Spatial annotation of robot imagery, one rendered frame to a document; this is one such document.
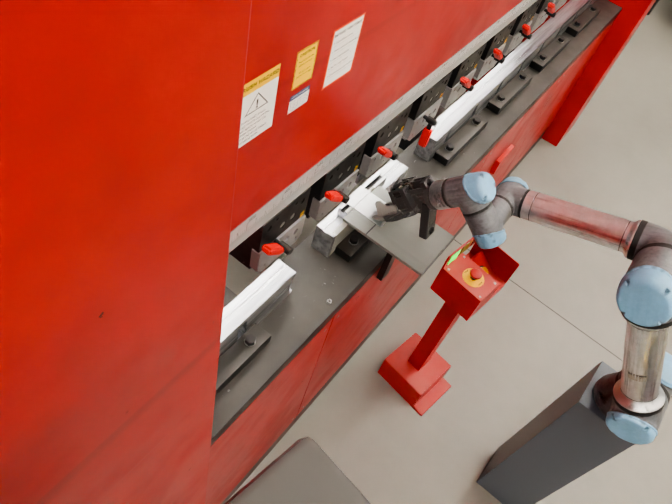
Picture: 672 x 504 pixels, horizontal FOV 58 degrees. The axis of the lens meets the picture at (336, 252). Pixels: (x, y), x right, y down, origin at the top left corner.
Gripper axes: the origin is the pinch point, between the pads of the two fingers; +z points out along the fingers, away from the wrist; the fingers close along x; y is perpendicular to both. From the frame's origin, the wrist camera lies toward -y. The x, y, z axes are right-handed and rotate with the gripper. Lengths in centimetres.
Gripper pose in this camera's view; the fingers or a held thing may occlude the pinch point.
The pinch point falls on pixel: (383, 212)
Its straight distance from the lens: 169.2
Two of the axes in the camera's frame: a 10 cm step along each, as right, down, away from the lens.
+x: -5.8, 5.7, -5.8
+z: -6.6, 0.8, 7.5
